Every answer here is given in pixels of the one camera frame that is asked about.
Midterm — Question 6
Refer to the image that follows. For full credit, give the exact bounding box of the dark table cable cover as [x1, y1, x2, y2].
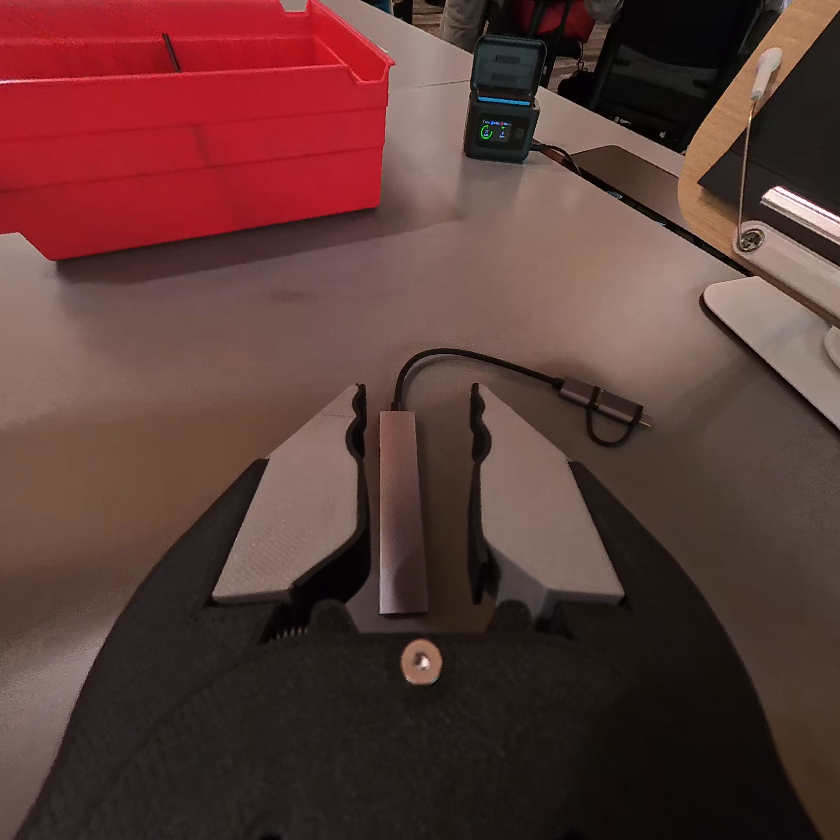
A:
[570, 144, 756, 277]

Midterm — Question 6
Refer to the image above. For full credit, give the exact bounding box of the black office chair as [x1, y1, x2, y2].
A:
[587, 0, 782, 135]

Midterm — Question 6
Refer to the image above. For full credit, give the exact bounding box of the black cable with grey plug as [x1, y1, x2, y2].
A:
[392, 348, 655, 448]

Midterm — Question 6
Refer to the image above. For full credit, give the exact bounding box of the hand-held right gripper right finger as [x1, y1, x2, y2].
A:
[467, 382, 626, 627]

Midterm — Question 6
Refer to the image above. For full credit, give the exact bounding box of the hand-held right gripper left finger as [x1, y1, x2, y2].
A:
[210, 382, 373, 606]

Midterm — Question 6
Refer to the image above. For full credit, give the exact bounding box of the wood-rimmed black monitor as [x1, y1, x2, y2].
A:
[677, 0, 840, 277]

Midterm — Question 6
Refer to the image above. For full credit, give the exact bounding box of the red plastic bin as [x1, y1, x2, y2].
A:
[0, 0, 396, 262]

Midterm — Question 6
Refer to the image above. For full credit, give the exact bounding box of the red basket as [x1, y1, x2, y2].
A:
[512, 0, 597, 40]

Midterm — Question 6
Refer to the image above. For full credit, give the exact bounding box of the charging case cable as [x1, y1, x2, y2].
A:
[530, 141, 581, 175]

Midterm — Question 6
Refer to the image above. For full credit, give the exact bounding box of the grey USB hub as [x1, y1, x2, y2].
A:
[378, 410, 430, 618]

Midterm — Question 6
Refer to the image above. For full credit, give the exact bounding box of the dark battery charging case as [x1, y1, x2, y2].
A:
[463, 34, 549, 164]

